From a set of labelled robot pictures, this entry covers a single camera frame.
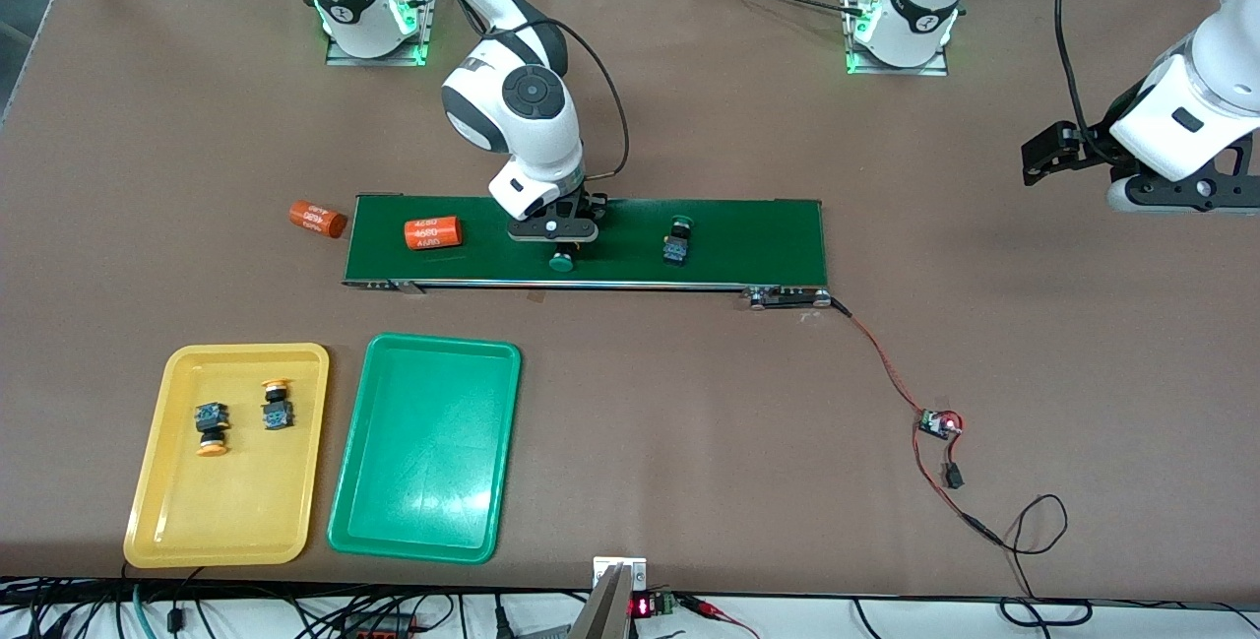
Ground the orange cylinder white print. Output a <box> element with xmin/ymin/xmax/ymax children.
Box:
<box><xmin>288</xmin><ymin>201</ymin><xmax>348</xmax><ymax>239</ymax></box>
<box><xmin>404</xmin><ymin>216</ymin><xmax>464</xmax><ymax>252</ymax></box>

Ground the yellow mushroom push button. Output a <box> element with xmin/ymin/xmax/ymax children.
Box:
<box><xmin>260</xmin><ymin>379</ymin><xmax>296</xmax><ymax>431</ymax></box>
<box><xmin>192</xmin><ymin>403</ymin><xmax>232</xmax><ymax>458</ymax></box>

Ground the green conveyor belt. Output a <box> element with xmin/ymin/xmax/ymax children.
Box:
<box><xmin>342</xmin><ymin>193</ymin><xmax>834</xmax><ymax>311</ymax></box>

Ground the green plastic tray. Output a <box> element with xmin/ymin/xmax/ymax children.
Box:
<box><xmin>327</xmin><ymin>333</ymin><xmax>523</xmax><ymax>564</ymax></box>

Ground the red clip lead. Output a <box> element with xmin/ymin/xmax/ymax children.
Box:
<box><xmin>679</xmin><ymin>596</ymin><xmax>764</xmax><ymax>639</ymax></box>

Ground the yellow plastic tray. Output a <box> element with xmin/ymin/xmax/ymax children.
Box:
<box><xmin>123</xmin><ymin>343</ymin><xmax>331</xmax><ymax>569</ymax></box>

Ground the black power strip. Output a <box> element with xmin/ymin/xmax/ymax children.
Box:
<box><xmin>340</xmin><ymin>612</ymin><xmax>419</xmax><ymax>639</ymax></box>

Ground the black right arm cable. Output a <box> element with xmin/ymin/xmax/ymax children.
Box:
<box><xmin>162</xmin><ymin>0</ymin><xmax>631</xmax><ymax>182</ymax></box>

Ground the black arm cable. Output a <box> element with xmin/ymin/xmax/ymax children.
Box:
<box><xmin>162</xmin><ymin>0</ymin><xmax>631</xmax><ymax>182</ymax></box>
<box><xmin>1053</xmin><ymin>0</ymin><xmax>1123</xmax><ymax>167</ymax></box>

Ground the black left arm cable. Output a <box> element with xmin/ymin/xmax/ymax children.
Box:
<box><xmin>1053</xmin><ymin>0</ymin><xmax>1123</xmax><ymax>167</ymax></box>

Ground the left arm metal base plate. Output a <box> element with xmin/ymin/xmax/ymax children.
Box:
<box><xmin>845</xmin><ymin>0</ymin><xmax>951</xmax><ymax>77</ymax></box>

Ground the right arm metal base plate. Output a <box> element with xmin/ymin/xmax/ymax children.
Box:
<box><xmin>325</xmin><ymin>0</ymin><xmax>439</xmax><ymax>67</ymax></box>

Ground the red black conveyor cable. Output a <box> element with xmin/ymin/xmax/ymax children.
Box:
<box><xmin>827</xmin><ymin>294</ymin><xmax>1005</xmax><ymax>546</ymax></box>

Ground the thin black looped cable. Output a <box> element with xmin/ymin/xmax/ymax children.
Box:
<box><xmin>970</xmin><ymin>494</ymin><xmax>1094</xmax><ymax>625</ymax></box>

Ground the silver mounting bracket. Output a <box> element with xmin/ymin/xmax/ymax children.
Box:
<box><xmin>571</xmin><ymin>556</ymin><xmax>648</xmax><ymax>639</ymax></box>

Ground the teal cable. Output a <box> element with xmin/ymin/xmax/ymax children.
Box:
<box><xmin>133</xmin><ymin>585</ymin><xmax>163</xmax><ymax>639</ymax></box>

